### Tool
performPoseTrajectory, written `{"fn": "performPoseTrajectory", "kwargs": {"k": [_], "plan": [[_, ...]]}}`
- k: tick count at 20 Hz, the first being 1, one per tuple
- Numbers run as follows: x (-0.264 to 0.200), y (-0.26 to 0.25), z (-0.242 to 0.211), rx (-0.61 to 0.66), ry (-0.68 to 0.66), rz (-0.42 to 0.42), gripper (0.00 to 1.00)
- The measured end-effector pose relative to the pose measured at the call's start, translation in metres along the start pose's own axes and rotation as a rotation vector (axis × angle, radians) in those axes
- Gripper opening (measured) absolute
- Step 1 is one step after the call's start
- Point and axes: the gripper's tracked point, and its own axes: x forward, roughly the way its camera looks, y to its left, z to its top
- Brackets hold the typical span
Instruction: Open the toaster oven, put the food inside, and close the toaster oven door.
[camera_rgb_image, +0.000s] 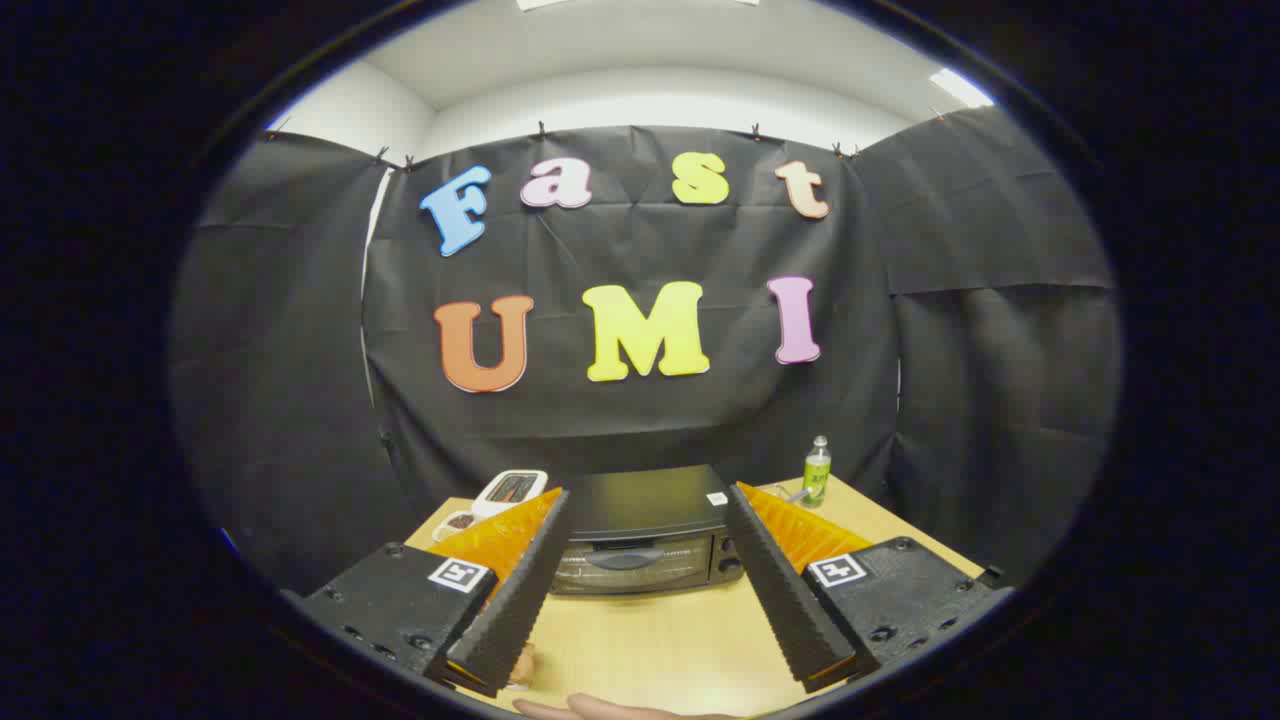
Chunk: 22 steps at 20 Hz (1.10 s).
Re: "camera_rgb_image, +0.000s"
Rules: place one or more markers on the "clear glass cup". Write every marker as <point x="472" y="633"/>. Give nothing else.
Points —
<point x="780" y="492"/>

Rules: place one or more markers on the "green label bottle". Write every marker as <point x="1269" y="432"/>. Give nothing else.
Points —
<point x="817" y="480"/>

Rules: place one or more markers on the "white pop-up toaster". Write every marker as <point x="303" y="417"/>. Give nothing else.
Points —
<point x="508" y="490"/>

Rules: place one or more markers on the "black toaster oven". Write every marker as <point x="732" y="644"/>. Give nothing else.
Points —
<point x="640" y="505"/>

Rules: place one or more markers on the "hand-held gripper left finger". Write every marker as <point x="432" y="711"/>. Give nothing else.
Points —
<point x="515" y="610"/>

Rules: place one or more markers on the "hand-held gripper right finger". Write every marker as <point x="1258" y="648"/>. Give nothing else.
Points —
<point x="785" y="610"/>

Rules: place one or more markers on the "small white snack dish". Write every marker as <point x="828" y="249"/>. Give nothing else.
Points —
<point x="458" y="522"/>

